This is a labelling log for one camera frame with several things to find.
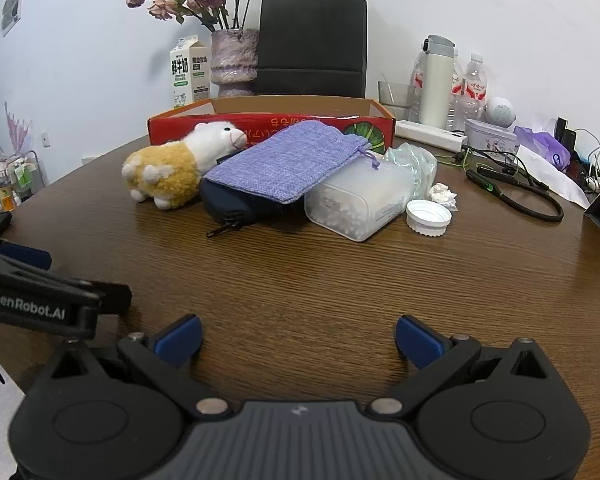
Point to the dark blue zipper pouch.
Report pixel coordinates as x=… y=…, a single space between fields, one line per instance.
x=230 y=205

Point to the white ribbed bottle cap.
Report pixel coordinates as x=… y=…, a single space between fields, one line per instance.
x=427 y=215

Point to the white paper sheet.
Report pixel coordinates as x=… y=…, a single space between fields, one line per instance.
x=545 y=170

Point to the red cardboard box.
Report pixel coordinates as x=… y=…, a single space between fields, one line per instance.
x=300 y=121

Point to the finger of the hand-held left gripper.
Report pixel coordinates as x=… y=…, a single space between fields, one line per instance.
x=115 y=299
x=25 y=256

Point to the black paper bag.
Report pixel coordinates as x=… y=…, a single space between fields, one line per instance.
x=310 y=40

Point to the black phone stand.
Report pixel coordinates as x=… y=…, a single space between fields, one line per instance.
x=565 y=135

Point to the storage cart with clutter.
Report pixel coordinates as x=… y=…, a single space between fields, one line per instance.
x=10 y=185

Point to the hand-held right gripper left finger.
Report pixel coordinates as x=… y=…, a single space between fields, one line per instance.
x=180 y=340

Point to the wall poster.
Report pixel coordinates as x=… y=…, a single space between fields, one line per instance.
x=11 y=7

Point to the clear water bottle red label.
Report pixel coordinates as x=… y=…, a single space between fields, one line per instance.
x=476 y=85
x=457 y=95
x=417 y=85

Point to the white and yellow plush sheep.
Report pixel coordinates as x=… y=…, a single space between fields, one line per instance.
x=170 y=170

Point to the translucent plastic box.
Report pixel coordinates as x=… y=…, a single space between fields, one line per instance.
x=350 y=200

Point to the white round speaker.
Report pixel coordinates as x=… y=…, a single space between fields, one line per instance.
x=501 y=110

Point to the clear glass cup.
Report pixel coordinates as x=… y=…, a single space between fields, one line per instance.
x=395 y=95

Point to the black neckband headphones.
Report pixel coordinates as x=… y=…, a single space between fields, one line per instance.
x=530 y=207

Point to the white and green milk carton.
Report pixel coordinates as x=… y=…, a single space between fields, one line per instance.
x=190 y=70

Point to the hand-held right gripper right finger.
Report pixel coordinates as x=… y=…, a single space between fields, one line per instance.
x=420 y=342

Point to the brown wooden desktop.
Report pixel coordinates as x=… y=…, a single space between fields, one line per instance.
x=300 y=270

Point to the mottled purple vase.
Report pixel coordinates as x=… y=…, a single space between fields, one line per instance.
x=235 y=60

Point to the pink flower bouquet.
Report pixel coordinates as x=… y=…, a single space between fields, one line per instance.
x=17 y=127

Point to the white tissue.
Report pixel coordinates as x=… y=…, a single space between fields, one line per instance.
x=440 y=194

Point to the white thermos bottle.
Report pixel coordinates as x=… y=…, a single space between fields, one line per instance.
x=435 y=85

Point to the white printed tissue box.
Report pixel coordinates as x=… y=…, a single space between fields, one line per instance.
x=490 y=136

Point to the purple wipes pack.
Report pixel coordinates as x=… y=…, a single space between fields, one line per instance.
x=545 y=147

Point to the white power strip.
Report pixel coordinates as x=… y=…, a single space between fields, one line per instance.
x=425 y=135

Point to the white wall socket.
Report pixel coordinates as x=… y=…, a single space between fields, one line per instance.
x=45 y=139

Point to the pale green bubble bag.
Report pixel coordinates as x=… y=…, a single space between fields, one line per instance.
x=415 y=165

